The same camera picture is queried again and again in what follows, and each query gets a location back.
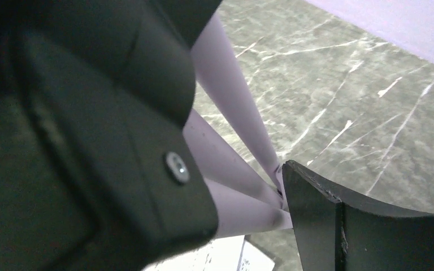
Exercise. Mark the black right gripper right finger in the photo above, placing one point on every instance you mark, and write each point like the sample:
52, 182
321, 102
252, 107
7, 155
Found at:
337, 228

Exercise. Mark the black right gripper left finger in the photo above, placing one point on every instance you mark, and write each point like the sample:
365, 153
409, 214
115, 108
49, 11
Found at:
95, 173

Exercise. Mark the lilac perforated music stand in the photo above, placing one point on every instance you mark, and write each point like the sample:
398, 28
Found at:
245, 203

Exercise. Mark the top sheet music page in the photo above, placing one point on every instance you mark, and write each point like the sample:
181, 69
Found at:
221, 254

